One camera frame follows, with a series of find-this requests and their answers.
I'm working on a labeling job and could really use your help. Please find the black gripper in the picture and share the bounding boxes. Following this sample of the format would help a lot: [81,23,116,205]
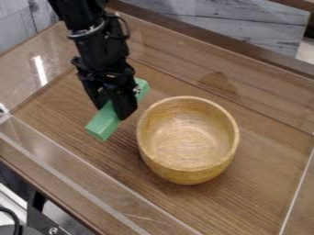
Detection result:
[69,17,137,120]

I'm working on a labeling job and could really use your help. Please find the green rectangular block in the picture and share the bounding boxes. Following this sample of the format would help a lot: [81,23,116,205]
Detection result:
[84,78,149,140]

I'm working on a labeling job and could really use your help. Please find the brown wooden bowl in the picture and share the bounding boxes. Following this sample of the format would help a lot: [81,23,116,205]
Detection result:
[136,95,240,185]

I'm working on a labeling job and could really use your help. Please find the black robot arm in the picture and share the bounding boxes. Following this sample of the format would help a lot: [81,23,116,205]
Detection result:
[48,0,137,120]

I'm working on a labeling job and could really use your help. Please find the black table leg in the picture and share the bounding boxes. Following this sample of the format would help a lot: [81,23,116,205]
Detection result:
[30,191,48,212]

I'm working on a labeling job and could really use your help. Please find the clear acrylic tray walls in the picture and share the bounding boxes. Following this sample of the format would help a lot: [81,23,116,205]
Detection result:
[0,10,314,235]

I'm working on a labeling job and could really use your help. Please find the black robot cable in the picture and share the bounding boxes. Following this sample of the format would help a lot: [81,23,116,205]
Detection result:
[104,13,132,40]

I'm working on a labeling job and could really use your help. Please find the black cable on floor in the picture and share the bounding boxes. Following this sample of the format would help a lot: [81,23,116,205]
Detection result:
[0,207,22,235]

